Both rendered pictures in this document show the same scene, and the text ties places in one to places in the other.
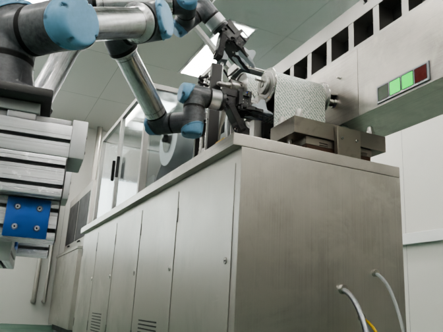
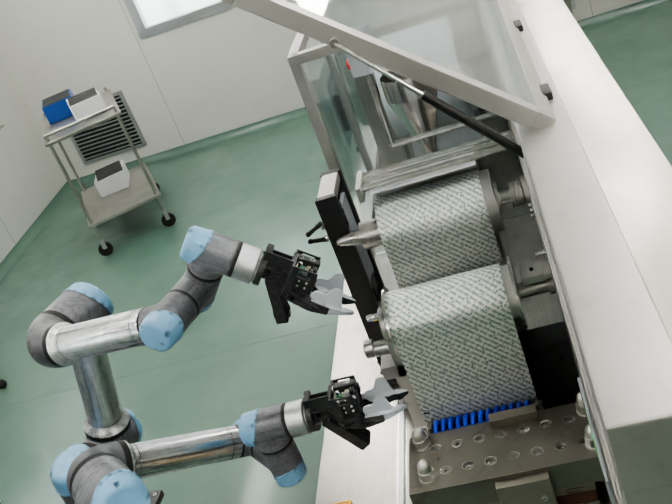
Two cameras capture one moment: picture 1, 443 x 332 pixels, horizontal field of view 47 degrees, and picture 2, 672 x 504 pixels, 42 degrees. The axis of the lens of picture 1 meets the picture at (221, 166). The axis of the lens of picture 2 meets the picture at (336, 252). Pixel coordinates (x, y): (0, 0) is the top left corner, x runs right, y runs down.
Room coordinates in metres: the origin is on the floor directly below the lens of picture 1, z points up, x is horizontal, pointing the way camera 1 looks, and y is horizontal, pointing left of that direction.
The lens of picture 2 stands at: (0.63, -1.07, 2.20)
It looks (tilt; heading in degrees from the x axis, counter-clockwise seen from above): 26 degrees down; 39
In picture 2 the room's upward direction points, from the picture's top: 22 degrees counter-clockwise
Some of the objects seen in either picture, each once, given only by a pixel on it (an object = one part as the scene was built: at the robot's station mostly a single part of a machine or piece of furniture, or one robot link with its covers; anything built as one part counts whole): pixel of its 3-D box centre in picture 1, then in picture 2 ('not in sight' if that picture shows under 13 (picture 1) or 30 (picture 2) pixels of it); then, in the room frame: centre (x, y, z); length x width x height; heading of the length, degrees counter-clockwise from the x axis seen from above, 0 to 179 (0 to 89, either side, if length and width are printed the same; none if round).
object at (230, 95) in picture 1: (234, 102); (335, 406); (1.74, -0.03, 1.12); 0.12 x 0.08 x 0.09; 114
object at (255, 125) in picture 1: (252, 133); (404, 389); (1.87, -0.11, 1.05); 0.06 x 0.05 x 0.31; 114
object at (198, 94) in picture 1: (194, 95); (267, 426); (1.67, 0.11, 1.11); 0.11 x 0.08 x 0.09; 114
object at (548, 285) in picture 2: (327, 101); (536, 286); (1.98, -0.43, 1.25); 0.07 x 0.04 x 0.04; 114
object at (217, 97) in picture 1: (213, 99); (301, 416); (1.71, 0.04, 1.11); 0.08 x 0.05 x 0.08; 24
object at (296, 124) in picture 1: (328, 140); (511, 455); (1.76, -0.39, 1.00); 0.40 x 0.16 x 0.06; 114
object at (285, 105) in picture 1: (300, 119); (470, 379); (1.85, -0.30, 1.11); 0.23 x 0.01 x 0.18; 114
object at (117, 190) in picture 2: not in sight; (103, 163); (4.64, 3.82, 0.51); 0.91 x 0.58 x 1.02; 48
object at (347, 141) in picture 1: (347, 143); (528, 502); (1.68, -0.44, 0.97); 0.10 x 0.03 x 0.11; 114
